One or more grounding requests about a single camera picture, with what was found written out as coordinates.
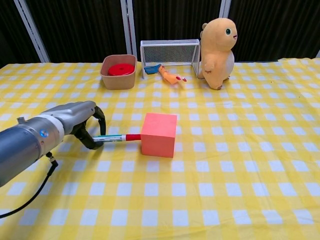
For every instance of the white mesh toy goal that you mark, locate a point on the white mesh toy goal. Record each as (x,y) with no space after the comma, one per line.
(170,43)

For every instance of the marker pen with red cap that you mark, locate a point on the marker pen with red cap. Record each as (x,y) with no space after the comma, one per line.
(112,138)

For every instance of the grey aluminium frame post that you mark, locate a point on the grey aluminium frame post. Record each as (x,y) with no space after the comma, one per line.
(128,27)
(32,31)
(225,8)

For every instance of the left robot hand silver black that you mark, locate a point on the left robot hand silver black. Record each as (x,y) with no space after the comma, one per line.
(72,115)

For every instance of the red disc with hole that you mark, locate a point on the red disc with hole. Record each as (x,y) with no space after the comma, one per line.
(120,70)

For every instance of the beige rounded box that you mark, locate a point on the beige rounded box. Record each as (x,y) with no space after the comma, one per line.
(117,82)

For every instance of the orange rubber chicken toy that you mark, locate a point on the orange rubber chicken toy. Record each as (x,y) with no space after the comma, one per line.
(170,78)

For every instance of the black curtain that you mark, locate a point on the black curtain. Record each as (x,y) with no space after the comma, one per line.
(80,27)

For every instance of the orange plush toy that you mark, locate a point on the orange plush toy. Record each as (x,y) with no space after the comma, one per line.
(215,57)

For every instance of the blue cloth piece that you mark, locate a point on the blue cloth piece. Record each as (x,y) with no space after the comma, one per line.
(151,70)

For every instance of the yellow white checked tablecloth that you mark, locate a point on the yellow white checked tablecloth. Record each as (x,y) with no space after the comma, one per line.
(225,150)

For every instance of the pink-red foam cube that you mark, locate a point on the pink-red foam cube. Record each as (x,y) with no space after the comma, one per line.
(157,140)

